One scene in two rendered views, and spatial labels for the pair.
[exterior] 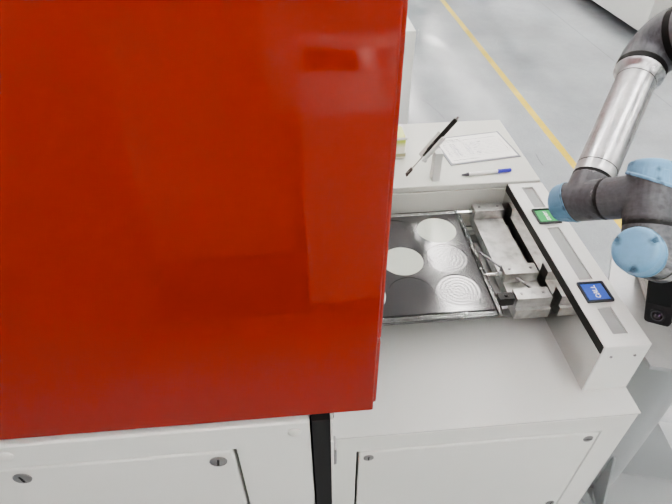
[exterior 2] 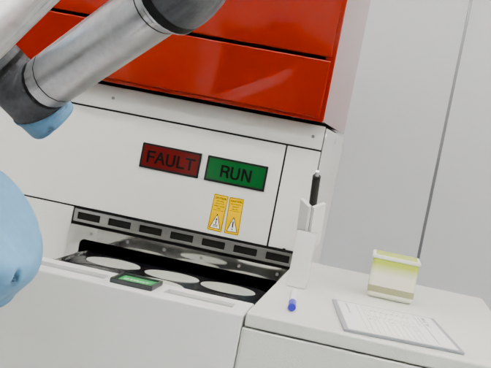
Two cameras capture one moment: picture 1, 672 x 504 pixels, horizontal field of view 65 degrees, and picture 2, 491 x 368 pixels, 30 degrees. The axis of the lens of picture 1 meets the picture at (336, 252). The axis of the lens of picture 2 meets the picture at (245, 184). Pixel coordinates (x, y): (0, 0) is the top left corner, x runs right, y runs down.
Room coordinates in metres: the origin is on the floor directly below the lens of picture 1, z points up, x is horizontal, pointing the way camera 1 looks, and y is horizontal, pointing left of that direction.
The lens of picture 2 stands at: (1.41, -1.63, 1.17)
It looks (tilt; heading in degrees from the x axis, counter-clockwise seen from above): 3 degrees down; 104
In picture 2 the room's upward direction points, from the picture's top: 11 degrees clockwise
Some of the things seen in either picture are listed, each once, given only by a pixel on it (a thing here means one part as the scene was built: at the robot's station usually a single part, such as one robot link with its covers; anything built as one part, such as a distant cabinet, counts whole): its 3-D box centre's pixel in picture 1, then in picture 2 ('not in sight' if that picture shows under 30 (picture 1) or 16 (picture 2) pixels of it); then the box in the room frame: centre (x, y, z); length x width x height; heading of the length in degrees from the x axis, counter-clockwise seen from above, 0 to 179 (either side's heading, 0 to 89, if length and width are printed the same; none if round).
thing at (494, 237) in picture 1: (505, 259); not in sight; (0.98, -0.42, 0.87); 0.36 x 0.08 x 0.03; 5
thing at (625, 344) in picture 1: (559, 272); (34, 315); (0.90, -0.53, 0.89); 0.55 x 0.09 x 0.14; 5
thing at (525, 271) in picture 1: (518, 272); not in sight; (0.90, -0.43, 0.89); 0.08 x 0.03 x 0.03; 95
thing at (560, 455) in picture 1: (418, 358); not in sight; (1.03, -0.26, 0.41); 0.97 x 0.64 x 0.82; 5
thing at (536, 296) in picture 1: (531, 296); not in sight; (0.82, -0.44, 0.89); 0.08 x 0.03 x 0.03; 95
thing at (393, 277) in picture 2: (391, 142); (392, 276); (1.32, -0.16, 1.00); 0.07 x 0.07 x 0.07; 6
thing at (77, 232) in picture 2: not in sight; (174, 270); (0.91, 0.05, 0.89); 0.44 x 0.02 x 0.10; 5
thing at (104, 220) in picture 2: not in sight; (181, 236); (0.91, 0.05, 0.96); 0.44 x 0.01 x 0.02; 5
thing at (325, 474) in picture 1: (311, 288); (101, 188); (0.73, 0.05, 1.02); 0.82 x 0.03 x 0.40; 5
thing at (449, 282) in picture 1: (402, 261); (154, 285); (0.94, -0.16, 0.90); 0.34 x 0.34 x 0.01; 5
